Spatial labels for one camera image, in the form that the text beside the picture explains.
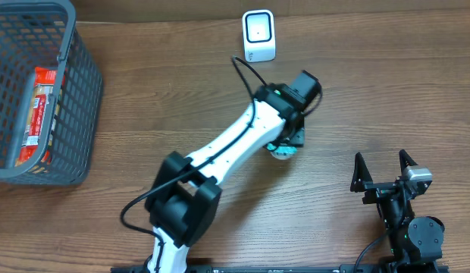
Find grey plastic shopping basket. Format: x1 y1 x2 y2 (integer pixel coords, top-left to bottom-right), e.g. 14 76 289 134
0 0 104 186

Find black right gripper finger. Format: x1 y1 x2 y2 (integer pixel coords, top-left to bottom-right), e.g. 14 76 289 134
350 152 373 192
399 149 417 171

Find white barcode scanner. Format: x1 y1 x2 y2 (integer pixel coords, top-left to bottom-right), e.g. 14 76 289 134
242 9 276 63

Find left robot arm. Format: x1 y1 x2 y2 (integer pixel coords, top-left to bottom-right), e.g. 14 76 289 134
143 71 322 272

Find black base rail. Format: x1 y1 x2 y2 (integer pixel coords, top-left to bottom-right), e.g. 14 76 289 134
110 264 450 273

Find red snack packet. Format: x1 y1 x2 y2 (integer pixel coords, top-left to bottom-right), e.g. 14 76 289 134
15 67 57 166

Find teal tissue packet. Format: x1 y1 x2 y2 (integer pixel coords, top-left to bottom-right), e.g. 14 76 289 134
266 143 298 160

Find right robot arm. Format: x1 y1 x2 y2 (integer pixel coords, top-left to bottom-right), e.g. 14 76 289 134
350 149 449 272

